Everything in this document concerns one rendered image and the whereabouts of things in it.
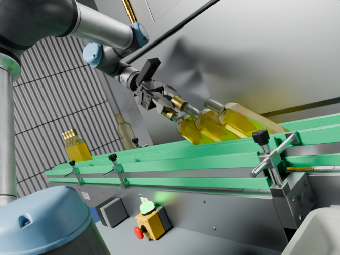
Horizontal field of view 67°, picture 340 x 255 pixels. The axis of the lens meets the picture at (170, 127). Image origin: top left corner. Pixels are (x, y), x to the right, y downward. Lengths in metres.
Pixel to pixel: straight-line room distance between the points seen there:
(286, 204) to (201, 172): 0.21
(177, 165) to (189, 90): 0.36
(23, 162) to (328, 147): 2.77
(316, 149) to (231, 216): 0.23
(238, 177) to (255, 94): 0.29
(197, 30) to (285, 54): 0.28
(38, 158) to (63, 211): 2.67
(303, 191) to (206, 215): 0.24
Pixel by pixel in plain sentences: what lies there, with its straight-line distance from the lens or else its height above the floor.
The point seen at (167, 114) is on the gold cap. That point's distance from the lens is 0.83.
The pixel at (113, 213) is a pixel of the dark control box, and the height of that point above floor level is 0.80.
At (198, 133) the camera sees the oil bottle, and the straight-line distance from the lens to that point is 0.75.
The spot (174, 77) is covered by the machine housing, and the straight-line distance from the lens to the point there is 1.00.
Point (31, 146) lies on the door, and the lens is 2.99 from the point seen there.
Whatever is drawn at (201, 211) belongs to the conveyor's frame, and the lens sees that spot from 0.69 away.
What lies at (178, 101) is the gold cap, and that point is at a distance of 0.79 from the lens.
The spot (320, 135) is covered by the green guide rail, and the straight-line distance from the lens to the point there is 0.57.
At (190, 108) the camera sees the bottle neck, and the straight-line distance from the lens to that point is 0.77.
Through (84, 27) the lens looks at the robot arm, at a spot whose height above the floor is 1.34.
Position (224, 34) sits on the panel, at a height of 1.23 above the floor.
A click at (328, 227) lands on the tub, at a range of 0.56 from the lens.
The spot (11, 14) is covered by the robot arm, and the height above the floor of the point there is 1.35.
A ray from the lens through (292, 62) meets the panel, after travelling 0.72.
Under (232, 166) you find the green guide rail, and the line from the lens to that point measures 0.57.
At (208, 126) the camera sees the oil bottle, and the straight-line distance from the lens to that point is 0.72.
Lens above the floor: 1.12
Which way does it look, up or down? 6 degrees down
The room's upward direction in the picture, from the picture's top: 22 degrees counter-clockwise
